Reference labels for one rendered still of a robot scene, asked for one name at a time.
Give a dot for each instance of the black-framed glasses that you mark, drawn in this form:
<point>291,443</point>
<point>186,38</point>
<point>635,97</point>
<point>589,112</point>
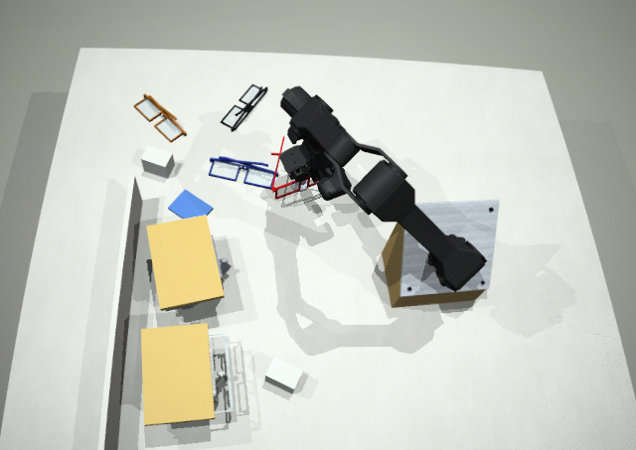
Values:
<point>237,115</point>

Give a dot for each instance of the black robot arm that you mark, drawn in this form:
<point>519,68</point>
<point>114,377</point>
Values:
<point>384,191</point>

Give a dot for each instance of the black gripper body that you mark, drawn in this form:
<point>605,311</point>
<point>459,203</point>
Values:
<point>329,185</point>

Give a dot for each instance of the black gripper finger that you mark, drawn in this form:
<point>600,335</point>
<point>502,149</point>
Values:
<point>315,177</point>

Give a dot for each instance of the white cube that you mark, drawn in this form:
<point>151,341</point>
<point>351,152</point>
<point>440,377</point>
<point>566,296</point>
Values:
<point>283,375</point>
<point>158,162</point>

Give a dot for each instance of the long grey flat panel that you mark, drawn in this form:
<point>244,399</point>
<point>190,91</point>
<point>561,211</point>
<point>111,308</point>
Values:
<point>116,352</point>

